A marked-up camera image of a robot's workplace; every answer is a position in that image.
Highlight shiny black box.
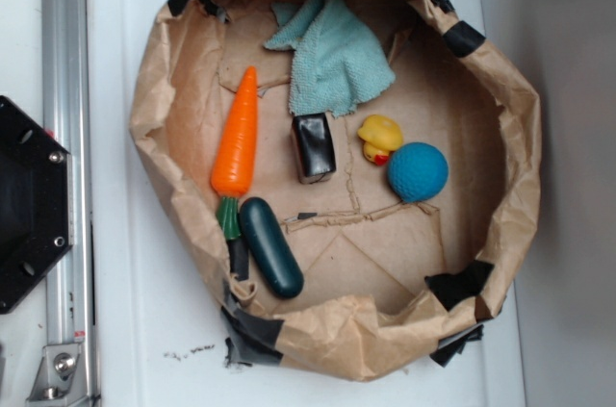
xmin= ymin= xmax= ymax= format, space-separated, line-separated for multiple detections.
xmin=291 ymin=113 xmax=337 ymax=185

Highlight brown paper bag bin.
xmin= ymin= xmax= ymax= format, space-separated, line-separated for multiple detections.
xmin=129 ymin=0 xmax=541 ymax=381

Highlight orange plastic toy carrot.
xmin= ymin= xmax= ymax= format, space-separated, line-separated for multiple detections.
xmin=211 ymin=66 xmax=258 ymax=241

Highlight dark green toy cucumber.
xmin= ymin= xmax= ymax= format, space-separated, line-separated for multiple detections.
xmin=240 ymin=197 xmax=304 ymax=299

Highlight yellow rubber duck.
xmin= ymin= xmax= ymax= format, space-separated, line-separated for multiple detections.
xmin=357 ymin=114 xmax=403 ymax=166

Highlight blue dimpled ball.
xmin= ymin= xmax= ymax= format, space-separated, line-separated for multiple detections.
xmin=387 ymin=142 xmax=449 ymax=203

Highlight light teal cloth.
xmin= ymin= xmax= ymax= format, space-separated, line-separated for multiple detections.
xmin=264 ymin=0 xmax=396 ymax=117

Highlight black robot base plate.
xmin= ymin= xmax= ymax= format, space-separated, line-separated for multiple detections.
xmin=1 ymin=96 xmax=72 ymax=315

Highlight aluminium extrusion rail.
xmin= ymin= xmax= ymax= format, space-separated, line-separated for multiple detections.
xmin=41 ymin=0 xmax=101 ymax=406

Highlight metal corner bracket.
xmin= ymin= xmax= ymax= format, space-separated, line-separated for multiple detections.
xmin=25 ymin=343 xmax=90 ymax=407

